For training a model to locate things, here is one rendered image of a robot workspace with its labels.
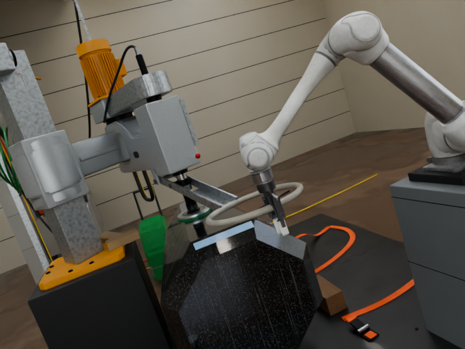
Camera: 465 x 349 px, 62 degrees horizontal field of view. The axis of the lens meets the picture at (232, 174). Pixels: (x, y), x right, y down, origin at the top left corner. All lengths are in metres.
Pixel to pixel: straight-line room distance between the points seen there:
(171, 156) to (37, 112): 0.82
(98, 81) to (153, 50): 4.49
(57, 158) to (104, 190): 4.66
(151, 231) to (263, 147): 2.62
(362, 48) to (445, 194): 0.69
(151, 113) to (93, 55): 0.83
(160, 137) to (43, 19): 5.35
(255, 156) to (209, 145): 5.97
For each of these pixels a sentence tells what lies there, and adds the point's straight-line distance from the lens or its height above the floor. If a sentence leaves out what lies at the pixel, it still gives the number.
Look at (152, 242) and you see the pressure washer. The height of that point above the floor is 0.39.
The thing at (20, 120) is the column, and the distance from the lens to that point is 2.47.
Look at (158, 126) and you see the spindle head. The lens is 2.21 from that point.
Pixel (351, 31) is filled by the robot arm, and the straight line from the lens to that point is 1.42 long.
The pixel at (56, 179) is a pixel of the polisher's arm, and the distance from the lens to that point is 2.39.
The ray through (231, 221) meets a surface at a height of 0.93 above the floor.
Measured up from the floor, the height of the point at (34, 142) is 1.53.
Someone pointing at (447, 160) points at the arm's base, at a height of 0.88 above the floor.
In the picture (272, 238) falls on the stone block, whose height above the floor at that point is 0.69.
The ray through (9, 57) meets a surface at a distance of 2.46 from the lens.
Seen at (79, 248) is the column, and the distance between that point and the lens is 2.51.
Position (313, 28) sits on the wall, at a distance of 8.62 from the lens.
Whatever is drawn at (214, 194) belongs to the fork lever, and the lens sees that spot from 2.20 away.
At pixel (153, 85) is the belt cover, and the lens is 2.22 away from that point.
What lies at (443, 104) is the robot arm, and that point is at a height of 1.15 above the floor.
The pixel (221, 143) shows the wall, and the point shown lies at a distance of 7.38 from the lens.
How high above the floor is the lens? 1.38
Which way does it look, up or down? 10 degrees down
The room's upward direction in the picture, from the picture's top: 18 degrees counter-clockwise
